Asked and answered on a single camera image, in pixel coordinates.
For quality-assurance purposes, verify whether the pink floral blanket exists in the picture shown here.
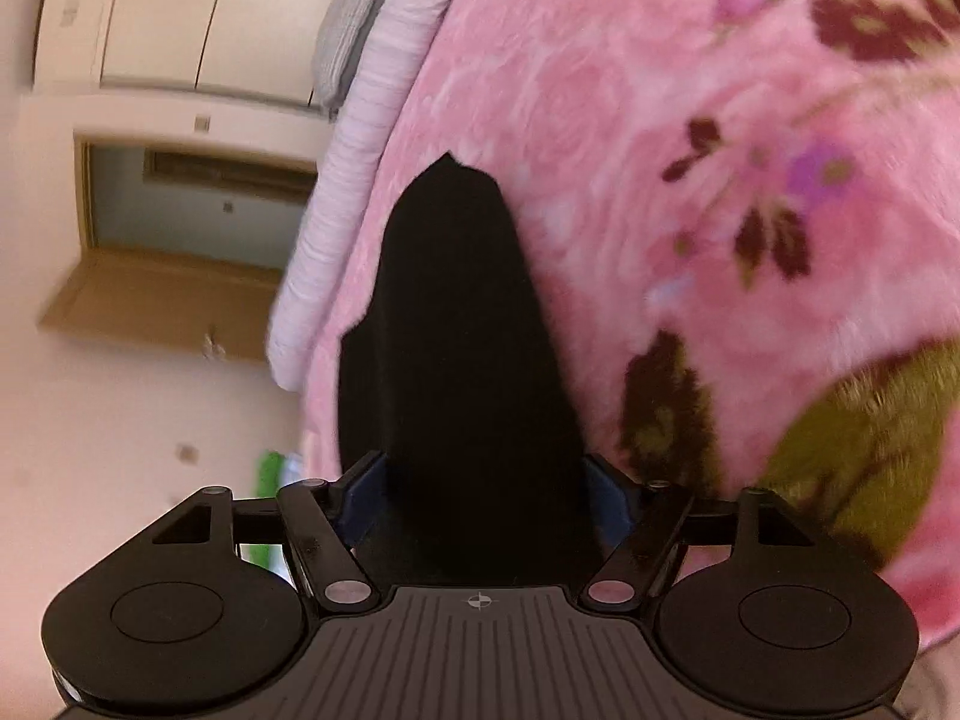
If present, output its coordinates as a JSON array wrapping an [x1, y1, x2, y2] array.
[[300, 0, 960, 662]]

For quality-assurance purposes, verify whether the grey pillow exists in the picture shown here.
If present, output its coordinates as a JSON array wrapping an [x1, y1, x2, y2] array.
[[310, 0, 407, 118]]

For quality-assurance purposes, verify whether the cream wardrobe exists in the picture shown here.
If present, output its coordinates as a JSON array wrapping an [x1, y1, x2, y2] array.
[[34, 0, 370, 110]]

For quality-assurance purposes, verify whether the wooden door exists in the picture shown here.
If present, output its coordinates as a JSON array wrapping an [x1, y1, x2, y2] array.
[[37, 244, 290, 368]]

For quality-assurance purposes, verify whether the folded green towel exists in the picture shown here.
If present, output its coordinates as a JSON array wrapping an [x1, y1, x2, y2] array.
[[255, 450, 290, 572]]

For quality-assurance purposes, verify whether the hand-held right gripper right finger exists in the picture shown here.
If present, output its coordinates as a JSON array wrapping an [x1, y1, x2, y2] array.
[[581, 454, 812, 608]]

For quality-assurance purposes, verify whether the lilac striped duvet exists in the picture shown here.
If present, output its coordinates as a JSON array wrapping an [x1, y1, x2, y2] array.
[[265, 0, 482, 392]]

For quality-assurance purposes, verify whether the black button cardigan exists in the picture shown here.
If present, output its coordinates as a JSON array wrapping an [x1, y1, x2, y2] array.
[[336, 152, 609, 590]]

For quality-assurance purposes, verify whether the wooden door frame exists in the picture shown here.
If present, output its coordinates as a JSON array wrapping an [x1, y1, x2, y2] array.
[[71, 130, 320, 272]]

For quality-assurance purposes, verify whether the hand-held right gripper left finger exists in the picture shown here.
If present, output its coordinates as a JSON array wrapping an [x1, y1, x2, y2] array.
[[154, 450, 391, 609]]

